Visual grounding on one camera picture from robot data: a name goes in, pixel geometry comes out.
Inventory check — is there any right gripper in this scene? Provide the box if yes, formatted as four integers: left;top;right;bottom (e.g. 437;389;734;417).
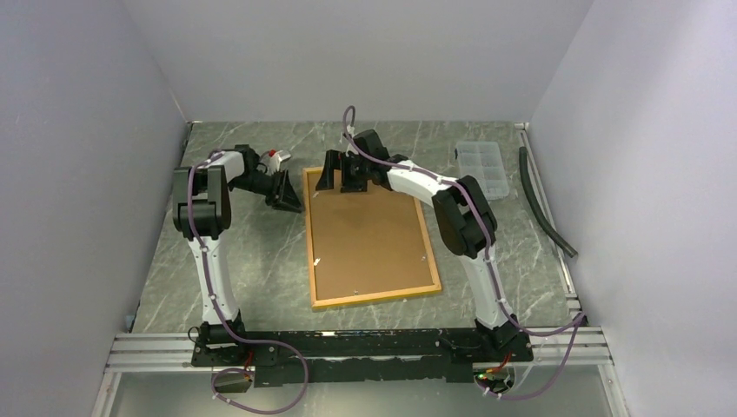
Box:
315;149;372;193

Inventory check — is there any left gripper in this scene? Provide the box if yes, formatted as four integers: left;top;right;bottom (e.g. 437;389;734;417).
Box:
230;169;305;214

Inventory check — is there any brown backing board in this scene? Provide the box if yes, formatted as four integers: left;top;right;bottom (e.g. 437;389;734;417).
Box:
308;172;437;303

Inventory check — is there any yellow picture frame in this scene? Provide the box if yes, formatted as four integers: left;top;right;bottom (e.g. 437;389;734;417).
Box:
302;166;443;311

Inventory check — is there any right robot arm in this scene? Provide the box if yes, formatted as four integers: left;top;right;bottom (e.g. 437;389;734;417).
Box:
315;129;524;361

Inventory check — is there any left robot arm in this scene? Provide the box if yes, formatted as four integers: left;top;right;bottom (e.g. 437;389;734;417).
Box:
172;144;303;365

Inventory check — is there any clear plastic organizer box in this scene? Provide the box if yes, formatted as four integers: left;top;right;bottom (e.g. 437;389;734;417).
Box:
455;141;510;201

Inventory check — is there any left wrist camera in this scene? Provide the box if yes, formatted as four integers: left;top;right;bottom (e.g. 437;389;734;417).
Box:
264;149;292;174

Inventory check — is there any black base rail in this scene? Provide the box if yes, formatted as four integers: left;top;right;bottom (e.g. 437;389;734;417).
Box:
191;326;534;387

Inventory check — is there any black hose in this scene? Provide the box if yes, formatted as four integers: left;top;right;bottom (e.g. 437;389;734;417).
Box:
518;145;579;258

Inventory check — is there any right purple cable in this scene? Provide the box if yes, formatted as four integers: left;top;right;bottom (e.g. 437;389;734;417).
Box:
341;105;586;402

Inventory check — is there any aluminium extrusion frame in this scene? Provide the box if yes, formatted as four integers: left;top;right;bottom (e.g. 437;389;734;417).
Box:
93;327;629;416

